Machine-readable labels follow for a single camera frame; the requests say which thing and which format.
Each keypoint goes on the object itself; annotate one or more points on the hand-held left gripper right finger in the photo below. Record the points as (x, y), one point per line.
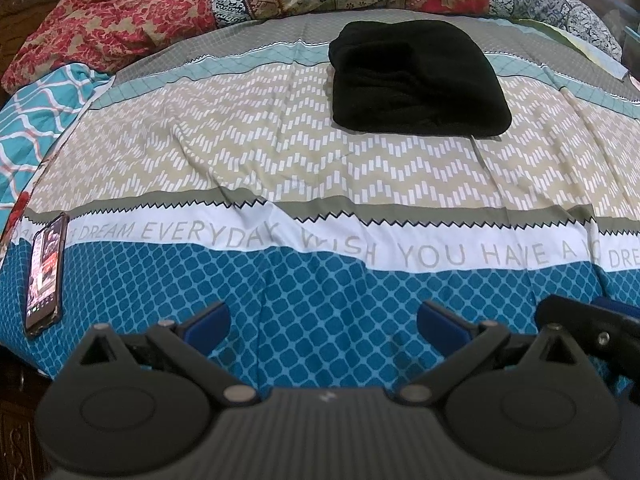
(442, 324)

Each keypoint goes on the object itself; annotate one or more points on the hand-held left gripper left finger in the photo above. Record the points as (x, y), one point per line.
(209, 321)

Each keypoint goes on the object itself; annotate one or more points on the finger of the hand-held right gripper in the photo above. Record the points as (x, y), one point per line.
(590, 327)

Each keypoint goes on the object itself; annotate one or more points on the black pants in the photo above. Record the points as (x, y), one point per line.
(415, 85)

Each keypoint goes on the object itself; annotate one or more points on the smartphone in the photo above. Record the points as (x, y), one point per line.
(46, 275)

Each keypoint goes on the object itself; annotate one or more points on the patterned bedsheet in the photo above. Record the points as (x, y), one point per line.
(300, 170)

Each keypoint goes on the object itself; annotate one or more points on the teal lattice pattern pillow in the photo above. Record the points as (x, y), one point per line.
(35, 120)

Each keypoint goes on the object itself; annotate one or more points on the red floral patchwork quilt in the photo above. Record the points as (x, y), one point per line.
(150, 15)

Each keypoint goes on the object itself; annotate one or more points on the wooden headboard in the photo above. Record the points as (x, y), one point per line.
(20, 20)

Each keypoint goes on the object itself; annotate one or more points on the wooden bed side rail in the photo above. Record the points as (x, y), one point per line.
(20, 425)

